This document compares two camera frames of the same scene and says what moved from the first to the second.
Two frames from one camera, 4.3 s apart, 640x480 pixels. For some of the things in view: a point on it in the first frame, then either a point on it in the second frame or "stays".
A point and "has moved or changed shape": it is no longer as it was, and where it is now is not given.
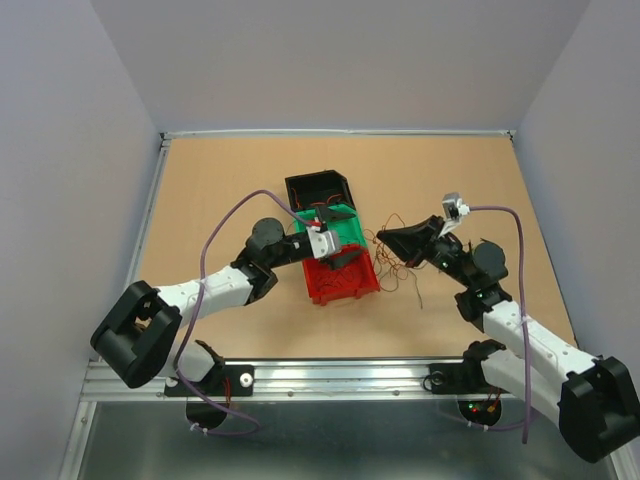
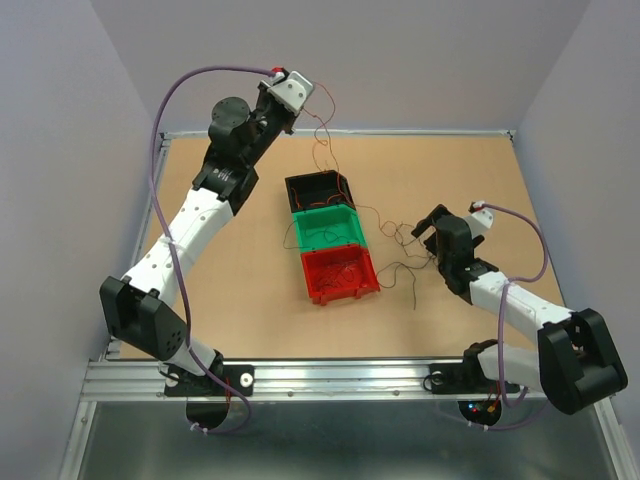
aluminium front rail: x=364 y=378 stays
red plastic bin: x=353 y=279 stays
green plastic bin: x=349 y=229 stays
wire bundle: x=389 y=265 has moved or changed shape
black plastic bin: x=318 y=189 stays
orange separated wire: x=315 y=204 to x=334 y=162
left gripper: x=329 y=214 to x=263 y=95
